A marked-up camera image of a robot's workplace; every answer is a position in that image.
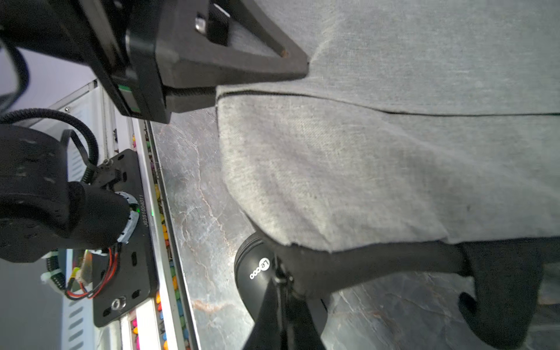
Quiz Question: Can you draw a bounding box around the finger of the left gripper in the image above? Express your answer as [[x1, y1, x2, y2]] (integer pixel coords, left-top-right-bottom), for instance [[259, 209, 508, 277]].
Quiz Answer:
[[155, 1, 309, 89]]

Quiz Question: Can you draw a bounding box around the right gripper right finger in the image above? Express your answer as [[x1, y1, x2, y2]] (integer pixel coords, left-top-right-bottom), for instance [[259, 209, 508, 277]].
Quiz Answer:
[[286, 295, 325, 350]]

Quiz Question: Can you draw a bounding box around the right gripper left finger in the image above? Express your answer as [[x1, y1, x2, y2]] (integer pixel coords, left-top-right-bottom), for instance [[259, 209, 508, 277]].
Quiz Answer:
[[244, 281, 287, 349]]

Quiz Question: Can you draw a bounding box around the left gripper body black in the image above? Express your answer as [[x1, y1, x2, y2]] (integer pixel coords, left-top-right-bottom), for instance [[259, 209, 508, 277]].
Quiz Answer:
[[1, 1, 216, 124]]

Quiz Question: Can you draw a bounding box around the grey laptop bag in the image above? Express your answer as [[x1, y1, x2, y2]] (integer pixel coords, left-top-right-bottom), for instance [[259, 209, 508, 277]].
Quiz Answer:
[[217, 1, 559, 349]]

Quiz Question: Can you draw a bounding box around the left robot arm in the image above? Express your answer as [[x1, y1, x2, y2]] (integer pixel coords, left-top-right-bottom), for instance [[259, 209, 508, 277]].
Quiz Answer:
[[1, 1, 309, 263]]

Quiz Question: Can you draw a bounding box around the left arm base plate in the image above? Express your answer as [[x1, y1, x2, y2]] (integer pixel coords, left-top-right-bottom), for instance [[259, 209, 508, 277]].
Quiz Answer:
[[91, 149, 158, 328]]

